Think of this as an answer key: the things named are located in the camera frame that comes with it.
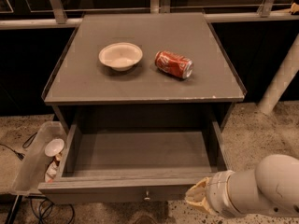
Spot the grey top drawer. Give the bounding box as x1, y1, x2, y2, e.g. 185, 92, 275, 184
38, 121, 231, 203

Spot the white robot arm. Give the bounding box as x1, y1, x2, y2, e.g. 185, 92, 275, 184
185, 154, 299, 218

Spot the metal drawer knob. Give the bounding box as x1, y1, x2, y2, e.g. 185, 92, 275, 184
143, 190, 151, 202

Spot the red soda can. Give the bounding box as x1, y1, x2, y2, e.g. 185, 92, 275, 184
155, 50, 193, 79

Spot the red white item in bin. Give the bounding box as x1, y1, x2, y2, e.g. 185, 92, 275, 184
45, 153, 62, 183

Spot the grey cabinet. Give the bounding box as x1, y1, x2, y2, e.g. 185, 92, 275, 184
43, 13, 246, 123

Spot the small white bowl in bin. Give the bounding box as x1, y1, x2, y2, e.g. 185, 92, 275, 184
45, 138, 64, 157

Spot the black cable on floor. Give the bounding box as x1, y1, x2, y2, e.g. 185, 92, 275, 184
0, 132, 76, 224

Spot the metal railing frame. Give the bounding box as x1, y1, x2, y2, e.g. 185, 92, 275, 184
0, 0, 297, 116

